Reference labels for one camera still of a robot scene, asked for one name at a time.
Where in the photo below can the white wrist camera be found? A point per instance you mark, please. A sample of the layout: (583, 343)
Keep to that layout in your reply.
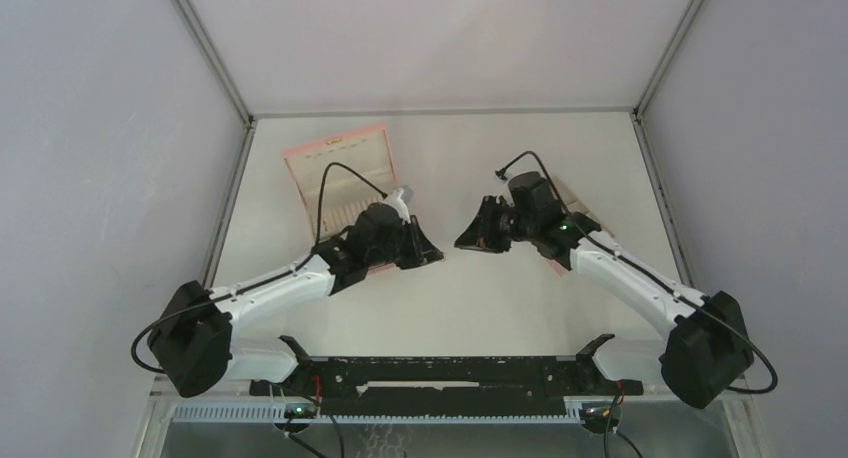
(503, 183)
(399, 199)

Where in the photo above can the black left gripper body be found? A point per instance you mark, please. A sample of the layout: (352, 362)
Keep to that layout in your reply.
(396, 251)

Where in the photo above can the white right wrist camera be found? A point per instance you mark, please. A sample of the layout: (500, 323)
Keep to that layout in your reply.
(503, 183)

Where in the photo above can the pink jewelry box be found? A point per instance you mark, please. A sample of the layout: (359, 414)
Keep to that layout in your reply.
(338, 177)

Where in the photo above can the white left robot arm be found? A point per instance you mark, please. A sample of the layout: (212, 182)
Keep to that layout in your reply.
(197, 340)

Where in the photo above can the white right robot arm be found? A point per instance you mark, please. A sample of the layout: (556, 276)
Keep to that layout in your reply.
(705, 347)

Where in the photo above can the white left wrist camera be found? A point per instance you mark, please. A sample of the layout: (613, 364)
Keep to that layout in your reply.
(399, 199)

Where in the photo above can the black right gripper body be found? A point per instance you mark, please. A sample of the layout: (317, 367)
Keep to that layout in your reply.
(522, 227)

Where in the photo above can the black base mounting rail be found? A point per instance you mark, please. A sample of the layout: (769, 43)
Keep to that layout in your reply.
(482, 387)

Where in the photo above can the pink jewelry drawer tray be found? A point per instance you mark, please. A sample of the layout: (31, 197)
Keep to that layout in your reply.
(574, 204)

